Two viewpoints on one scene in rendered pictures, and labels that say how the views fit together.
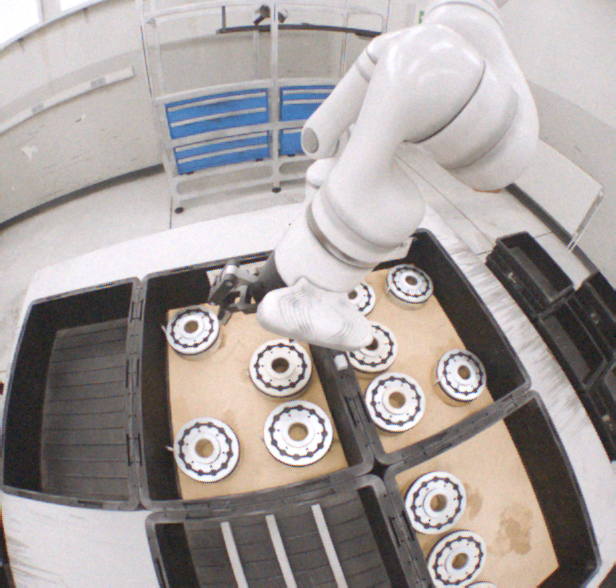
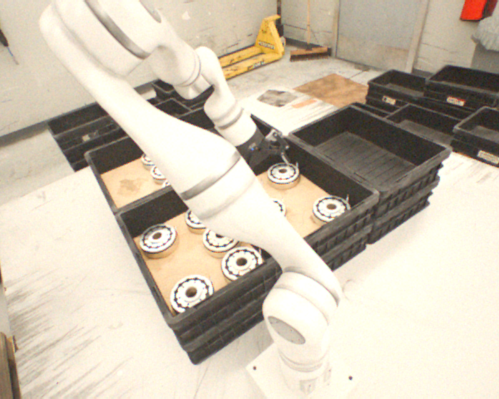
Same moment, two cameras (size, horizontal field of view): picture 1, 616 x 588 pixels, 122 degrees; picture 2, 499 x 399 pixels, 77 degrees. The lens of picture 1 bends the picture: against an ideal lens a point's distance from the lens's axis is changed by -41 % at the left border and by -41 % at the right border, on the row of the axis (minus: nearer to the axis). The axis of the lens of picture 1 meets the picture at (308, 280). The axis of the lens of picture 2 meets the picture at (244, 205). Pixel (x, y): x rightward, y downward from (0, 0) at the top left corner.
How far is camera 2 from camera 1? 85 cm
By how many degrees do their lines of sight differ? 88
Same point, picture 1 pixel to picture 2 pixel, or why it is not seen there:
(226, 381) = (295, 204)
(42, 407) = (385, 149)
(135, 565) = not seen: hidden behind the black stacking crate
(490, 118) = not seen: hidden behind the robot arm
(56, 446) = (358, 145)
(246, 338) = (299, 226)
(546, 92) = not seen: outside the picture
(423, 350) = (183, 256)
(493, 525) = (143, 188)
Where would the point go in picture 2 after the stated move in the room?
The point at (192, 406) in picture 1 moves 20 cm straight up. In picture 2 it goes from (303, 189) to (305, 134)
